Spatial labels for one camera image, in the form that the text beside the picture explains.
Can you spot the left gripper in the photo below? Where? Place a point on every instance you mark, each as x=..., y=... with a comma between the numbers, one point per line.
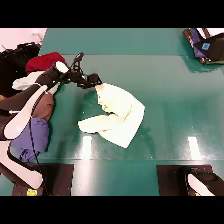
x=90, y=81

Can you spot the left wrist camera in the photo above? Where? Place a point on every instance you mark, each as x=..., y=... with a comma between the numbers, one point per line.
x=77, y=61

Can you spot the black garment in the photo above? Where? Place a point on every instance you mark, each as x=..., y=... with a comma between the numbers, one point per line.
x=13, y=68

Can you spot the red garment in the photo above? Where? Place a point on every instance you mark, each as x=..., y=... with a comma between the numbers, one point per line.
x=41, y=61

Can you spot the purple garment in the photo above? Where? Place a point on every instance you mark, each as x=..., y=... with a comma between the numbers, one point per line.
x=38, y=133

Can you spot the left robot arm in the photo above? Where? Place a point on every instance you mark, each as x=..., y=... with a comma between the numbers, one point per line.
x=23, y=113

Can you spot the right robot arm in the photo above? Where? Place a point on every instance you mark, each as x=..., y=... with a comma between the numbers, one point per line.
x=203, y=183

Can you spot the white garment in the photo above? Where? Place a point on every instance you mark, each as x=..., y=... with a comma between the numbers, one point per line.
x=26, y=81

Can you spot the cream shirt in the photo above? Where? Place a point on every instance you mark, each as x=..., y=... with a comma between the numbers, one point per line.
x=121, y=116

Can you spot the brown garment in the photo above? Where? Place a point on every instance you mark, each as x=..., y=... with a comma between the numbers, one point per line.
x=45, y=108

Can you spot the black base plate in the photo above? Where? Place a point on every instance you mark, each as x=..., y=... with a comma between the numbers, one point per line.
x=171, y=180
x=60, y=180

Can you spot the heap of clothes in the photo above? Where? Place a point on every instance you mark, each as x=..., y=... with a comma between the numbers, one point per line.
x=206, y=46

